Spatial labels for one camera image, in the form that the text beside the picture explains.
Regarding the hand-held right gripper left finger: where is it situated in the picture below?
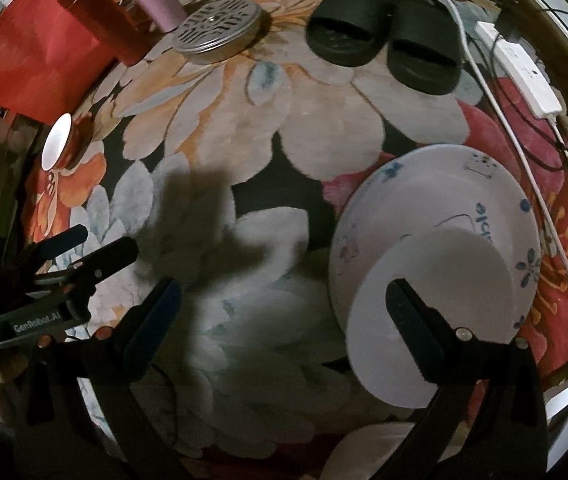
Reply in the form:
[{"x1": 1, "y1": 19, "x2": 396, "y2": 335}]
[{"x1": 14, "y1": 277, "x2": 195, "y2": 480}]

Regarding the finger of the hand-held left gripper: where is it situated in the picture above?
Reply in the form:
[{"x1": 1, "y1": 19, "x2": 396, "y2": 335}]
[
  {"x1": 28, "y1": 225, "x2": 89, "y2": 266},
  {"x1": 35, "y1": 236, "x2": 139, "y2": 289}
]

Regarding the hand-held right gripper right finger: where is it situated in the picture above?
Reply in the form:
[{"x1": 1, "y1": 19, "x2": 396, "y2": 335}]
[{"x1": 385, "y1": 278, "x2": 550, "y2": 480}]

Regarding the white bowl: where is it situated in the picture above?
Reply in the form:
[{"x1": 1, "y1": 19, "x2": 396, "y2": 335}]
[
  {"x1": 41, "y1": 114, "x2": 82, "y2": 171},
  {"x1": 346, "y1": 227, "x2": 527, "y2": 408}
]

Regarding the white bear print plate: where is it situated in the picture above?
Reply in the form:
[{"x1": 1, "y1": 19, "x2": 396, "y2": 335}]
[{"x1": 328, "y1": 144, "x2": 542, "y2": 341}]

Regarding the red bag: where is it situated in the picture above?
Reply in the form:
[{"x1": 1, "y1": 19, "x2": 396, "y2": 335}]
[{"x1": 0, "y1": 0, "x2": 119, "y2": 126}]

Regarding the orange plastic cup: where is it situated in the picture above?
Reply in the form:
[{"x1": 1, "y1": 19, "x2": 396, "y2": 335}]
[{"x1": 58, "y1": 0, "x2": 157, "y2": 66}]

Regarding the round perforated metal tin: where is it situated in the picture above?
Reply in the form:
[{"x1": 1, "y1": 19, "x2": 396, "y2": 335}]
[{"x1": 173, "y1": 0, "x2": 263, "y2": 66}]

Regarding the white power strip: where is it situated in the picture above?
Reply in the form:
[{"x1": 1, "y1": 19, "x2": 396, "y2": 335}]
[{"x1": 475, "y1": 21, "x2": 562, "y2": 117}]

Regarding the black slipper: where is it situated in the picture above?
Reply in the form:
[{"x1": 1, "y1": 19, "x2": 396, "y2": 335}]
[
  {"x1": 386, "y1": 0, "x2": 465, "y2": 95},
  {"x1": 305, "y1": 0, "x2": 399, "y2": 67}
]

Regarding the black plug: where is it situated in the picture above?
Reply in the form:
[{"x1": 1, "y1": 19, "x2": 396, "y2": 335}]
[{"x1": 496, "y1": 17, "x2": 520, "y2": 46}]

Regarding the black cable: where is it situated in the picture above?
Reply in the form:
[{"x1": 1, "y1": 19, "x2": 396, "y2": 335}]
[{"x1": 496, "y1": 0, "x2": 568, "y2": 171}]

